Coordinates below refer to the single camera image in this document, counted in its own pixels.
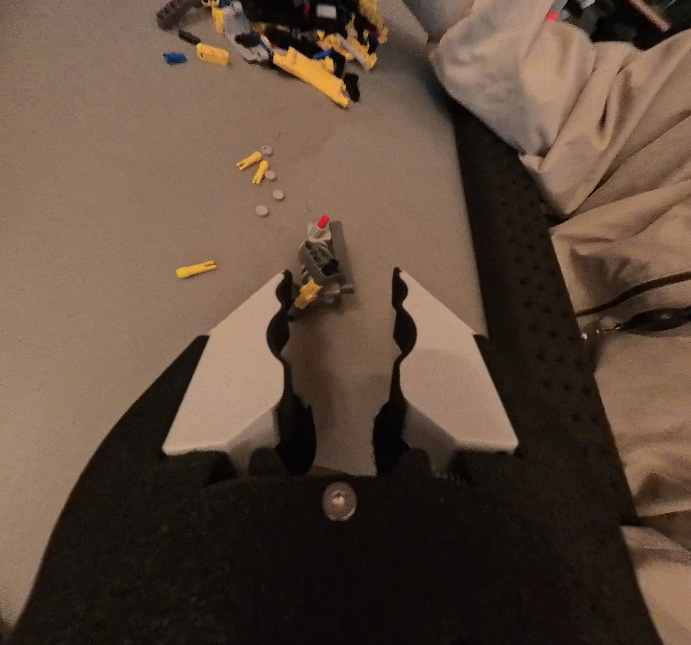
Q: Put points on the person's beige jacket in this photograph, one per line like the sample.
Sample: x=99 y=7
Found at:
x=648 y=412

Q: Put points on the yellow holed toy brick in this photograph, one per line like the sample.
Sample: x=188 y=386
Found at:
x=212 y=54

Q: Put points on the pile of toy bricks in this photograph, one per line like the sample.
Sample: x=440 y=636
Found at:
x=302 y=24

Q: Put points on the person's right forearm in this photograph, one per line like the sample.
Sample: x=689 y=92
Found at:
x=513 y=61

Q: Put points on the blue toy pin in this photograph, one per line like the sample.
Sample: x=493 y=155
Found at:
x=174 y=58

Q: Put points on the grey desk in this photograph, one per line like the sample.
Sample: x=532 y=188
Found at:
x=81 y=169

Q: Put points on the yellow toy pin connector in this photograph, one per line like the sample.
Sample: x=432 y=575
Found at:
x=248 y=161
x=260 y=172
x=195 y=269

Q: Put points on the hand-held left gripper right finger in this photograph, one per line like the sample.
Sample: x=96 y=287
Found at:
x=453 y=385

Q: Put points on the grey toy brick assembly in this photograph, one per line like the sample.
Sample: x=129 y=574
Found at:
x=321 y=261

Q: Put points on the black toy pin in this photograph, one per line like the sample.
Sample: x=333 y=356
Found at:
x=189 y=36

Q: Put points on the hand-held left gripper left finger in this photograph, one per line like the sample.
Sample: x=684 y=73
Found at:
x=226 y=385

